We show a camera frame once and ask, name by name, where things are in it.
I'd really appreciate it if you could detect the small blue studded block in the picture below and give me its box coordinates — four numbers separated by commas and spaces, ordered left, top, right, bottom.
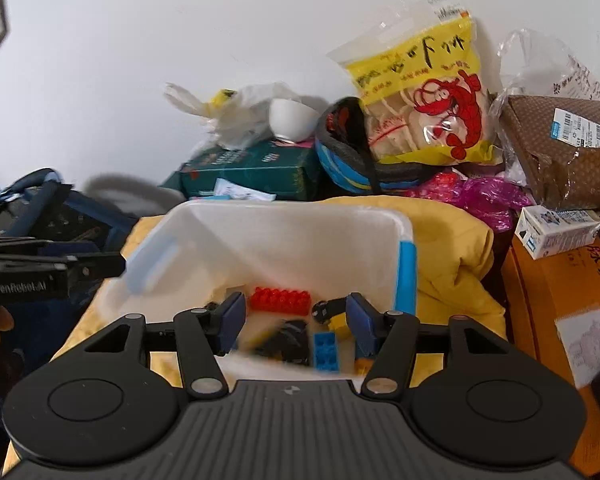
312, 332, 340, 373

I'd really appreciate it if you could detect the black toy car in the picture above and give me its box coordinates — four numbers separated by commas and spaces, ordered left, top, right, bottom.
253, 318, 311, 366

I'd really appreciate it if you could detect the red studded block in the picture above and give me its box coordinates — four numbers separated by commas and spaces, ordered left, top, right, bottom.
248, 287, 312, 316

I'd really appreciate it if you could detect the translucent white plastic bin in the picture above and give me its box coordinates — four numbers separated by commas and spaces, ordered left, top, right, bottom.
97, 199, 420, 391

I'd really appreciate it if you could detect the white wipe packet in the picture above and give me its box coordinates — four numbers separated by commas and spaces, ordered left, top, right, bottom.
213, 178, 276, 202

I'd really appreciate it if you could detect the orange cardboard box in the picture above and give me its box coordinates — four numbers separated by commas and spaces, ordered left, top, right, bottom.
499, 234, 600, 478

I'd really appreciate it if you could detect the magenta plastic bag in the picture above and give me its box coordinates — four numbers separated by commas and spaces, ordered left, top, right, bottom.
403, 170, 533, 233

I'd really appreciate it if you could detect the small white carton box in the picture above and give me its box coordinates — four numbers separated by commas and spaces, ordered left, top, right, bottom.
515, 205, 600, 260

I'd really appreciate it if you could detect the dark green tissue pack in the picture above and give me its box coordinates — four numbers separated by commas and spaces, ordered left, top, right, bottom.
162, 141, 323, 202

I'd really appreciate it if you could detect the white plastic bag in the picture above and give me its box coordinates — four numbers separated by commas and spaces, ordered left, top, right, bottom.
163, 82, 301, 151

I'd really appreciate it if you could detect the white ceramic bowl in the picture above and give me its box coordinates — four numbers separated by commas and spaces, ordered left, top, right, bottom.
268, 99, 320, 143

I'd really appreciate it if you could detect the brown paper parcel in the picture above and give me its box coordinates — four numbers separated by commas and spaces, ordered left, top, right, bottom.
498, 96, 600, 210

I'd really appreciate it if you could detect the shrimp cracker snack bag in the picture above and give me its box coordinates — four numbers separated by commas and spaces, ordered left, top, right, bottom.
328, 0, 498, 166

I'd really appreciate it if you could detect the clear plastic bag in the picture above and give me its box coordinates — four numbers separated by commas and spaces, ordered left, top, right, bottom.
496, 28, 600, 101

